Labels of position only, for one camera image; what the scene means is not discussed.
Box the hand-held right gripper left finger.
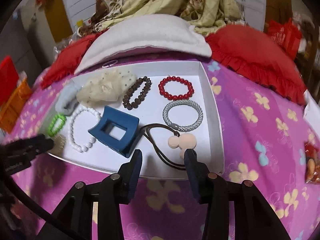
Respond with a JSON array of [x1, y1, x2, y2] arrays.
[[51, 149, 143, 240]]

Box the orange plastic box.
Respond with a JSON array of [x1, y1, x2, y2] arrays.
[[0, 77, 33, 133]]

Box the cream lace scrunchie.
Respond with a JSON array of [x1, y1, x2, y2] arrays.
[[76, 69, 137, 105]]

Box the white bead bracelet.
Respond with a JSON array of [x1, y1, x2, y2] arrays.
[[68, 105, 103, 153]]

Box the green plastic bracelet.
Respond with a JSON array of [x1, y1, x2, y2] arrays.
[[47, 114, 67, 137]]

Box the brown bead bracelet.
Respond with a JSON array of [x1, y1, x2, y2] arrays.
[[122, 76, 152, 110]]

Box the blue hair claw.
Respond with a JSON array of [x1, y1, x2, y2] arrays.
[[87, 106, 140, 158]]

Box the black cable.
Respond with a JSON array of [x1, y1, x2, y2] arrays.
[[0, 172, 85, 240]]

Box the white paper bag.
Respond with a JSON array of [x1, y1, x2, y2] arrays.
[[303, 90, 320, 125]]

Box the red ruffled pillow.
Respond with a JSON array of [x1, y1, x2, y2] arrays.
[[205, 24, 307, 105]]

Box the red shopping bag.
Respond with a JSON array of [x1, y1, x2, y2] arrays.
[[267, 19, 302, 53]]

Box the grey woven hair tie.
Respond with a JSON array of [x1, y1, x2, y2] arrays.
[[162, 99, 204, 132]]

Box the pink floral bedsheet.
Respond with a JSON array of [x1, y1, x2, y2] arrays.
[[0, 60, 320, 240]]

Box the white cardboard box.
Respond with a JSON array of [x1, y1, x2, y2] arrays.
[[46, 60, 225, 180]]

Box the plain red pillow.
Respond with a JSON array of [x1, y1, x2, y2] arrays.
[[40, 33, 100, 90]]

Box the red bead bracelet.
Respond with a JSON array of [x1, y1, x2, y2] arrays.
[[158, 76, 195, 100]]

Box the white pillow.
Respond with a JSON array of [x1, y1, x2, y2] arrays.
[[74, 14, 212, 75]]

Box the clear spiral hair tie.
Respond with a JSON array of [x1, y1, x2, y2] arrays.
[[49, 134, 67, 153]]

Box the brown hair tie pink discs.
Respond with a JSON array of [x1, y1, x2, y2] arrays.
[[139, 123, 197, 172]]

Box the red snack packet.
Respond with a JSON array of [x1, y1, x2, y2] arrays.
[[304, 140, 320, 184]]

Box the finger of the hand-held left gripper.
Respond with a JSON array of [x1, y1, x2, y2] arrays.
[[0, 134, 54, 156]]

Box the light blue scrunchie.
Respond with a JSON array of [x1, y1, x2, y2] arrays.
[[55, 84, 84, 115]]

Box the red plastic box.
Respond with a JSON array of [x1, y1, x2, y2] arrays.
[[0, 56, 19, 105]]

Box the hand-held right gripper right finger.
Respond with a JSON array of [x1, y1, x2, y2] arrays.
[[184, 149, 283, 240]]

